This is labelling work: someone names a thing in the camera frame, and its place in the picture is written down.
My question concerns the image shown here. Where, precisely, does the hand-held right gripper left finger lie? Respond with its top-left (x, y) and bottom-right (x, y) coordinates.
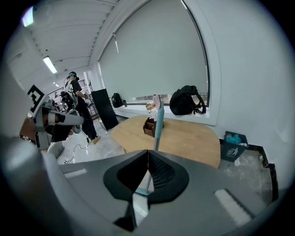
top-left (59, 149), bottom-right (148, 236)

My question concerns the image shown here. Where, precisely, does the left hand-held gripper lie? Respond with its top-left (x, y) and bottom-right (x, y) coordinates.
top-left (27, 84), bottom-right (84, 148)

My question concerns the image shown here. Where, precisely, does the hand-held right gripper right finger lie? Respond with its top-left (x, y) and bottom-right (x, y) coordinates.
top-left (136, 149), bottom-right (276, 236)

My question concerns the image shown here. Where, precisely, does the teal handle broom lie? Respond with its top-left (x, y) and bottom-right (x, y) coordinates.
top-left (135, 100), bottom-right (165, 196)

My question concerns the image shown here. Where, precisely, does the black flat panel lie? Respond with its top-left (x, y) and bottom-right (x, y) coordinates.
top-left (91, 88), bottom-right (119, 132)

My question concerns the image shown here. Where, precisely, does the brown wooden cabinet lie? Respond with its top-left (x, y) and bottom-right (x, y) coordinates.
top-left (19, 116), bottom-right (36, 142)

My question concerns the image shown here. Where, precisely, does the small black backpack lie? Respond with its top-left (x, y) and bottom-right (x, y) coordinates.
top-left (111, 93), bottom-right (124, 108)

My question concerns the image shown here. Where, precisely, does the dark blue trash bin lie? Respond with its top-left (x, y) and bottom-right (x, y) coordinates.
top-left (220, 130), bottom-right (249, 162)

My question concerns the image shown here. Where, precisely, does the round wooden table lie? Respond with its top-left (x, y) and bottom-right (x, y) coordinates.
top-left (111, 115), bottom-right (221, 168)

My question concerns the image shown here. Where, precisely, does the long ceiling light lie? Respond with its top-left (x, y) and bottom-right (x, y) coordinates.
top-left (42, 56), bottom-right (58, 74)

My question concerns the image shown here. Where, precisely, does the brown wooden organizer box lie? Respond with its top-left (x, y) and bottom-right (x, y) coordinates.
top-left (142, 117), bottom-right (165, 138)

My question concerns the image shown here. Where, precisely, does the large black backpack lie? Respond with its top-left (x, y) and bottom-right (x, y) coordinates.
top-left (169, 85), bottom-right (207, 116)

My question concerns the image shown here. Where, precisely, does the grey roller blind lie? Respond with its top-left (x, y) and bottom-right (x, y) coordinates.
top-left (98, 0), bottom-right (210, 105)

